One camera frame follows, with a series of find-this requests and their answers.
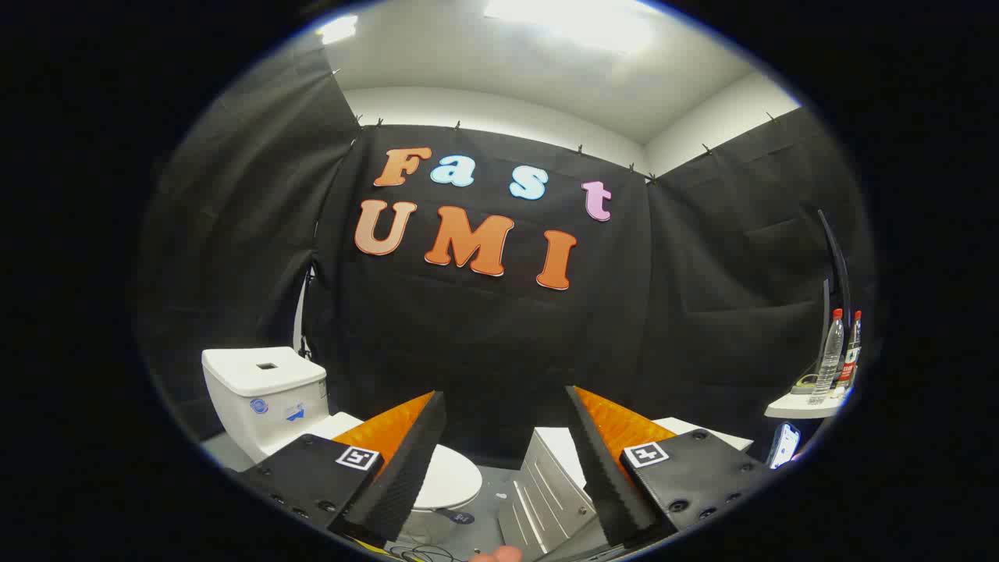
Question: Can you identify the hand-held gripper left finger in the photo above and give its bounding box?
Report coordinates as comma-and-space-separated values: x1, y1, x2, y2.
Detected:
238, 390, 448, 549

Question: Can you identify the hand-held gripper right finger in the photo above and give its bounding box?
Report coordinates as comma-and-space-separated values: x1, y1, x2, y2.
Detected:
566, 385, 771, 549

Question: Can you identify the white toilet lid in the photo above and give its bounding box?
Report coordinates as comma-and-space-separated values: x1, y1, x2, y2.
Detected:
312, 412, 484, 525

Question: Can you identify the white toilet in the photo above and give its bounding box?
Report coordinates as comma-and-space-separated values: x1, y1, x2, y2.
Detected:
201, 346, 483, 543

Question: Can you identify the white cabinet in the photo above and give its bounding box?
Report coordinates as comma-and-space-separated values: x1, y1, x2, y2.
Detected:
498, 418, 754, 561

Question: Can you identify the black backdrop cloth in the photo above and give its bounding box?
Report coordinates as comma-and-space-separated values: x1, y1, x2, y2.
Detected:
134, 43, 875, 469

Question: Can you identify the smartphone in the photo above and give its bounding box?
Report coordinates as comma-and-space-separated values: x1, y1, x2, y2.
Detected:
768, 422, 803, 470

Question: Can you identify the white shelf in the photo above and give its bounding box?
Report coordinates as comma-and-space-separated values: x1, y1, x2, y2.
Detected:
765, 389, 853, 421

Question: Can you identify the clear water bottle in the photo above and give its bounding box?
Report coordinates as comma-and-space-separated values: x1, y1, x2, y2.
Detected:
810, 308, 846, 405

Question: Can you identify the red label bottle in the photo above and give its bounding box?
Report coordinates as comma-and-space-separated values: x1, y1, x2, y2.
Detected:
838, 311, 864, 388

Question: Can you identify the black curved pole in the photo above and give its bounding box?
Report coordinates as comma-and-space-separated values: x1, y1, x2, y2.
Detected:
815, 206, 853, 329

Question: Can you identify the small ceiling light panel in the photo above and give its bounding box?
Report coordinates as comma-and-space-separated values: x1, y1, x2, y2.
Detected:
316, 14, 360, 45

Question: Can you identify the large ceiling light panel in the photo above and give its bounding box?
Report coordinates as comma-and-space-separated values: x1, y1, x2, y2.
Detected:
482, 0, 658, 52

